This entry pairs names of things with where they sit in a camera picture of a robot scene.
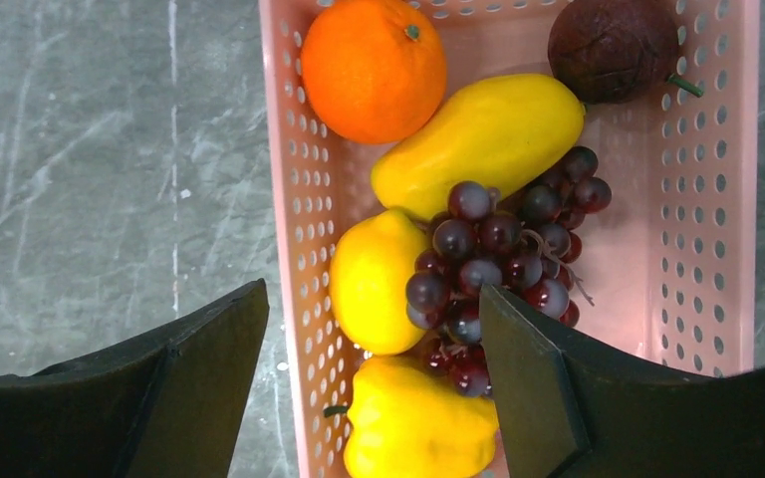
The dark brown passion fruit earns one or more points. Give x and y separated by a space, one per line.
615 51

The dark red grape bunch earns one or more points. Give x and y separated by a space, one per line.
528 250

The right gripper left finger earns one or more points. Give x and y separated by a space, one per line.
166 403

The orange fruit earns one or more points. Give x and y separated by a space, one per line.
373 71

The yellow mango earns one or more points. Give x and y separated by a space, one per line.
500 132

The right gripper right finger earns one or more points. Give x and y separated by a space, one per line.
570 405

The yellow lemon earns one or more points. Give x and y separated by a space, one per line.
372 263

